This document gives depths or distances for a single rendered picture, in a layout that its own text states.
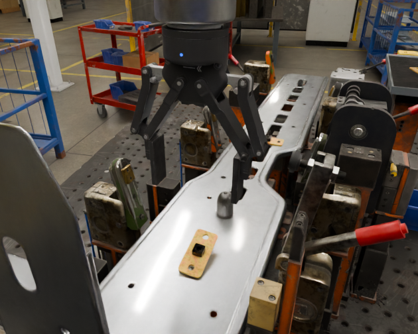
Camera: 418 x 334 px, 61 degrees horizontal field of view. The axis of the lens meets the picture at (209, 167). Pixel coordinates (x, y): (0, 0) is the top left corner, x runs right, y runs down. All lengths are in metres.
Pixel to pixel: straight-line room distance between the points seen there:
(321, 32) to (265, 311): 7.28
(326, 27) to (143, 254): 7.19
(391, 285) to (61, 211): 0.93
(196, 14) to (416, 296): 0.88
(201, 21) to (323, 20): 7.23
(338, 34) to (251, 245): 7.15
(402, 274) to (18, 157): 1.01
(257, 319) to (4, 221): 0.33
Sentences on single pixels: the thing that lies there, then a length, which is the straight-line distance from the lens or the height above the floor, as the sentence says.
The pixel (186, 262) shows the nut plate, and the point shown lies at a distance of 0.57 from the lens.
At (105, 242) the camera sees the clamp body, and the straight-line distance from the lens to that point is 0.74.
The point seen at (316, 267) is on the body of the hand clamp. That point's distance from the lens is 0.52.
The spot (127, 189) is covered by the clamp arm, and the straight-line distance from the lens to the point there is 0.64.
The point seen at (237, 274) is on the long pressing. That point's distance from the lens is 0.57.
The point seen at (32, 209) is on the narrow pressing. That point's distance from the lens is 0.23.
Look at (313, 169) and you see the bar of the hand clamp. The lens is 0.42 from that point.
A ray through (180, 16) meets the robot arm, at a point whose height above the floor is 1.37.
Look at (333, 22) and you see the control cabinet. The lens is 7.61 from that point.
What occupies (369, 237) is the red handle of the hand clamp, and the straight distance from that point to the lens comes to 0.47.
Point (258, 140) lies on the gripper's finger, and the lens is 0.42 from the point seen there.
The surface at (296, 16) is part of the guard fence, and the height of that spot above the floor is 0.42.
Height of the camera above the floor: 1.41
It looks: 30 degrees down
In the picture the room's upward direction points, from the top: straight up
